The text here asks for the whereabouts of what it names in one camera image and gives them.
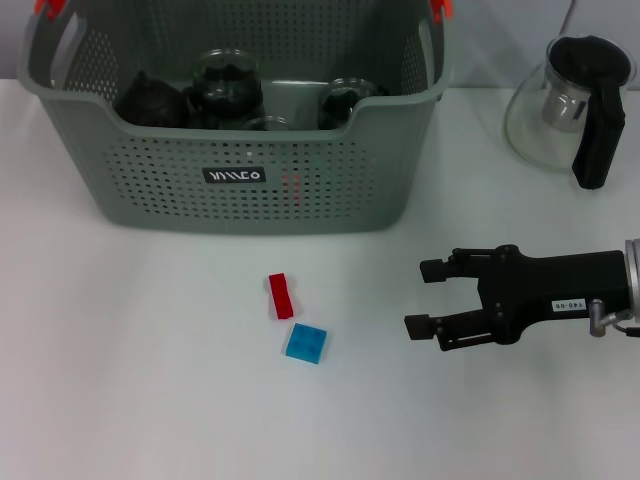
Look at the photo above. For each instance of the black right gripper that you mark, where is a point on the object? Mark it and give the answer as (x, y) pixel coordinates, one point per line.
(550, 290)

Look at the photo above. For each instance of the blue square toy brick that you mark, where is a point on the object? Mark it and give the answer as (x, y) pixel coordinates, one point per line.
(306, 345)

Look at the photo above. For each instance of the long dark red brick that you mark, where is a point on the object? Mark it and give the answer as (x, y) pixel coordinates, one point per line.
(281, 297)

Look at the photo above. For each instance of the glass teacup black sleeve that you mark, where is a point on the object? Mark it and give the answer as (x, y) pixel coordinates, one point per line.
(275, 124)
(335, 105)
(220, 114)

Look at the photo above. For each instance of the glass jar dark lid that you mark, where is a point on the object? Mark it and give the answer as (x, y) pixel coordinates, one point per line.
(227, 75)

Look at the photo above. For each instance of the grey-green perforated storage basket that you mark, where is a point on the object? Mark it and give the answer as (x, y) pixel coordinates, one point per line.
(150, 200)

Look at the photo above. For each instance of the small black clay teapot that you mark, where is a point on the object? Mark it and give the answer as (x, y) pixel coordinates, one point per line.
(150, 102)

